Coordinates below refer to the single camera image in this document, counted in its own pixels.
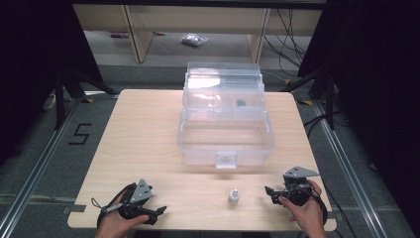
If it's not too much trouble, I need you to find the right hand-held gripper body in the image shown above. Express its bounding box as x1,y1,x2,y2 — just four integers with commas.
281,166,321,207

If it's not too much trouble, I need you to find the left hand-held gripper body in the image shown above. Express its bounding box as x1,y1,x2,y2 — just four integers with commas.
117,178,155,220

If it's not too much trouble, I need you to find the small white bottle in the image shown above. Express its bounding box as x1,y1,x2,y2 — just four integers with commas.
228,188,241,206

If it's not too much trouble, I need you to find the clear plastic storage box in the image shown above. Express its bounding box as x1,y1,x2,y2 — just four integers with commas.
176,61,276,170

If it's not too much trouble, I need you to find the person's right hand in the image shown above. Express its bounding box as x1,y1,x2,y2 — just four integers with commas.
277,178,327,238

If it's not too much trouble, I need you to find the person's left hand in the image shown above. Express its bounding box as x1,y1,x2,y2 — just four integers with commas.
95,193,151,238

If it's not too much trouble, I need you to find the black metal stand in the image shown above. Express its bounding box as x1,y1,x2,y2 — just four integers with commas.
279,64,337,131
53,64,119,131

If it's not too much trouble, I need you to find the black curtain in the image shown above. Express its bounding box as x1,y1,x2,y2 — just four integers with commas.
0,0,104,167
297,0,420,237

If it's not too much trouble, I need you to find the clear plastic bag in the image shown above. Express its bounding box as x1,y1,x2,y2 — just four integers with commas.
180,33,210,48

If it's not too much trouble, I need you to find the wooden shelf unit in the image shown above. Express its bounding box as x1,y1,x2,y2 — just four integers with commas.
72,4,323,64

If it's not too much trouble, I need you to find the black wrist strap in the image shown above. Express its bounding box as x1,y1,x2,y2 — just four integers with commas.
309,193,329,226

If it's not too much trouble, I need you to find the black cord loop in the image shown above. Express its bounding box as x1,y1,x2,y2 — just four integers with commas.
90,196,115,214

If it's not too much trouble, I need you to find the metal floor rail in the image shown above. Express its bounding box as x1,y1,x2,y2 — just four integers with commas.
311,99,392,238
0,98,83,238

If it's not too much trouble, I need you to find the black floor cable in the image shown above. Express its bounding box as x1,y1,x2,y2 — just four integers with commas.
302,113,331,139

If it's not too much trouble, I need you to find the bundle of black cables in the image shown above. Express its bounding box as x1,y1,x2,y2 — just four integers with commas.
262,8,309,69

